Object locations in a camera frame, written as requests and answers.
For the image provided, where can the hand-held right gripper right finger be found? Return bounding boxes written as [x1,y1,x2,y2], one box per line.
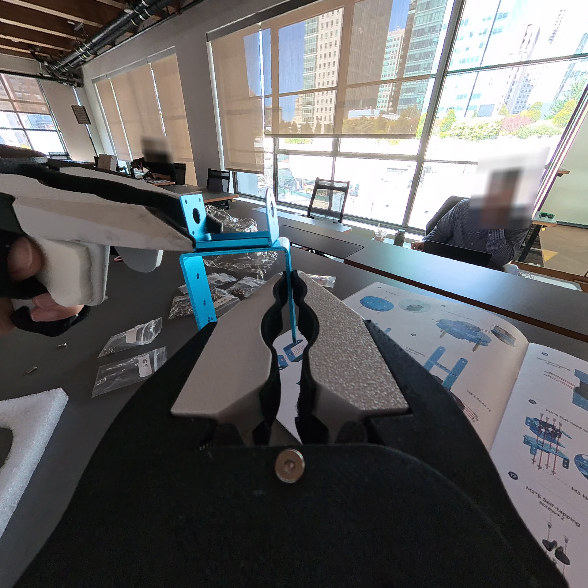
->
[294,270,409,445]

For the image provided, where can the black ceiling pipes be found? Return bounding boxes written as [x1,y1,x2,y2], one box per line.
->
[28,0,196,88]

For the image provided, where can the instruction manual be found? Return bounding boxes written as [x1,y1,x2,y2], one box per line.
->
[276,281,588,588]

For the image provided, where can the frosted glass door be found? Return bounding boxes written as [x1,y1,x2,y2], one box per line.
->
[537,133,588,221]

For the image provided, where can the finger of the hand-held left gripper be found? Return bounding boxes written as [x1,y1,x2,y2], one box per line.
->
[11,193,194,252]
[0,166,194,239]

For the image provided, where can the black office chair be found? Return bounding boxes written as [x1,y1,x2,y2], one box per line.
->
[425,195,468,237]

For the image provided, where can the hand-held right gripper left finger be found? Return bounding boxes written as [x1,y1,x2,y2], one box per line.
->
[171,271,288,445]

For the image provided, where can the zip bag with few nuts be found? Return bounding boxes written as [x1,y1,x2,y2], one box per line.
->
[98,317,163,358]

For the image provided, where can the white container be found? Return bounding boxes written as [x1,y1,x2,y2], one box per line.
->
[502,261,583,291]

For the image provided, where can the large blue U bracket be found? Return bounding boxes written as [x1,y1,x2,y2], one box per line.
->
[179,238,305,344]

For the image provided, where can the small blue metal bracket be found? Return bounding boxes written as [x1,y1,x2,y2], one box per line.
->
[179,187,282,251]

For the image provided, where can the nearly empty labelled zip bag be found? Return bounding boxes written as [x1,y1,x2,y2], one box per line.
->
[91,347,168,398]

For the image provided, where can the black mesh chair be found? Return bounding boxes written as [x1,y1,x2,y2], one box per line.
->
[206,168,232,210]

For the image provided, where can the dark frame chair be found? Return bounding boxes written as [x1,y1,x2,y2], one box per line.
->
[306,178,351,224]

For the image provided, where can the white foam frame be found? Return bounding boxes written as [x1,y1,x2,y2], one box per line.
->
[0,388,70,539]

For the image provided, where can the dark desk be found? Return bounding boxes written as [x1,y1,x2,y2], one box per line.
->
[0,184,588,588]

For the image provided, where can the labelled clear zip bag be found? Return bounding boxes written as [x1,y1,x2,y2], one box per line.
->
[178,272,239,295]

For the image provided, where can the window with closed blinds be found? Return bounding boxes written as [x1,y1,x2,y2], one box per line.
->
[93,52,197,187]

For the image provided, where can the crumpled clear plastic wrap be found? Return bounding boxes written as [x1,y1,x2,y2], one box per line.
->
[202,204,279,277]

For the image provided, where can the black laptop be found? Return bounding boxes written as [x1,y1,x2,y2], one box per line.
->
[423,240,493,268]

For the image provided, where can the large window with roller blinds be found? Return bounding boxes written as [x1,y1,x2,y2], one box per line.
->
[206,0,588,232]

